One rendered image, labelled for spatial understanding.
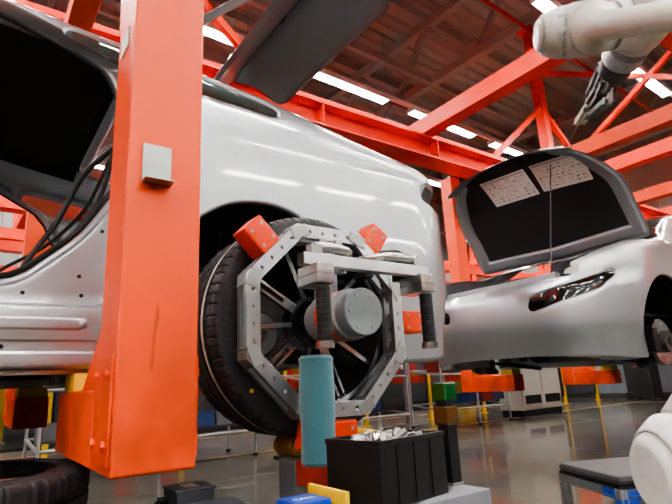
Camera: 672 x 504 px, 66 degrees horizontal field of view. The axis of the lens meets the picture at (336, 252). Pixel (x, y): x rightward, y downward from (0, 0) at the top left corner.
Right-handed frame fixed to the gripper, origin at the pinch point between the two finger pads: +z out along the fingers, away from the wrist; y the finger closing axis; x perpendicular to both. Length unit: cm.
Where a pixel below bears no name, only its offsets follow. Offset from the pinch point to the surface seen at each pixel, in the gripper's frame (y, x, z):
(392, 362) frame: -62, 51, 39
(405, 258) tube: -37, 48, 15
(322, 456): -89, 69, 11
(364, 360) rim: -60, 59, 45
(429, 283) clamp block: -44, 42, 16
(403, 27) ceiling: 729, -14, 677
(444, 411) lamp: -80, 42, -3
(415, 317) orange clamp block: -46, 43, 43
